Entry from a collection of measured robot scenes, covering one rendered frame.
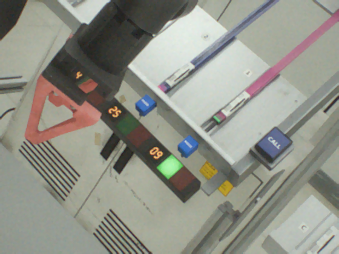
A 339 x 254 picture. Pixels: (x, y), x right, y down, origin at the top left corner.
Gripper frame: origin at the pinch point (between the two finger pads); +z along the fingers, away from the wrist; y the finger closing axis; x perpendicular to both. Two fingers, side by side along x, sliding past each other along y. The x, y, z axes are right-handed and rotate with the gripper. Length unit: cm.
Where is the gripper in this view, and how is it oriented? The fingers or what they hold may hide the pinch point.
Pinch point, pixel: (46, 115)
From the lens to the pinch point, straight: 62.1
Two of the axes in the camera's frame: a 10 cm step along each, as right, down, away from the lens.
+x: 7.5, 6.2, 2.4
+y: -0.5, 4.1, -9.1
